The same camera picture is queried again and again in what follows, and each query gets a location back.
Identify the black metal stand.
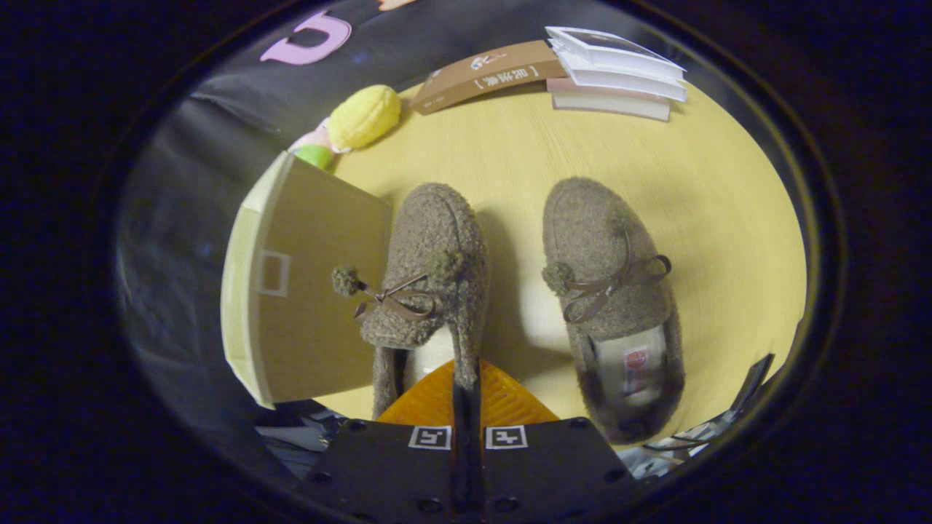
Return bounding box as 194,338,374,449
641,354,776,467

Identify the pink and green plush toy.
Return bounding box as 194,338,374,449
289,120,350,172

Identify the pink book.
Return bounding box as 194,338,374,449
546,78,672,122

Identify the brown fuzzy shoe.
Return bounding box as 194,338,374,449
331,182,490,421
541,177,687,446

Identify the brown book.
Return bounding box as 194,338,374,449
410,40,569,116

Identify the yellow plush toy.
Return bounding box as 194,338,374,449
328,84,403,151

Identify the white portrait cover book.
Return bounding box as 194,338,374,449
545,26,687,82

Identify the beige fabric storage box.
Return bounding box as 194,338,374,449
221,151,394,410

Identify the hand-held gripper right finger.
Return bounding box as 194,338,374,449
467,359,641,524

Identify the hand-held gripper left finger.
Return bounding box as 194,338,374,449
295,359,468,524

